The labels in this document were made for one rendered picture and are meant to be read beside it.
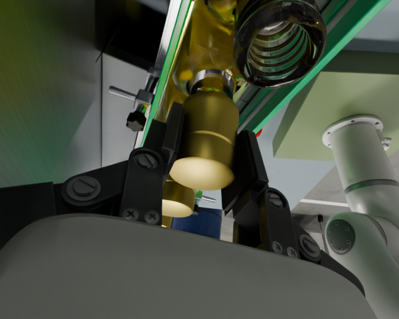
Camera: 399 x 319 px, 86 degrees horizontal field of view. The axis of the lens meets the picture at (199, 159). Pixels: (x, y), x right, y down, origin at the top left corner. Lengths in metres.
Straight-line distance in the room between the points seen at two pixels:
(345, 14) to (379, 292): 0.36
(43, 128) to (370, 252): 0.45
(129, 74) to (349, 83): 0.42
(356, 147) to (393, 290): 0.28
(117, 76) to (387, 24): 0.51
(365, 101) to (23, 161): 0.58
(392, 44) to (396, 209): 0.32
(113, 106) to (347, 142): 0.53
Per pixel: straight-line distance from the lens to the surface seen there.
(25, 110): 0.21
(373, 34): 0.58
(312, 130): 0.62
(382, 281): 0.43
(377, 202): 0.54
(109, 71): 0.46
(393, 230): 0.49
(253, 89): 0.42
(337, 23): 0.32
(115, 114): 0.54
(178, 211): 0.16
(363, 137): 0.59
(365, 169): 0.55
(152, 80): 0.40
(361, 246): 0.44
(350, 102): 0.57
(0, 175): 0.21
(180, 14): 0.27
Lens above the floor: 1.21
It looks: 34 degrees down
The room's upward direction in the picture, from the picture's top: 172 degrees counter-clockwise
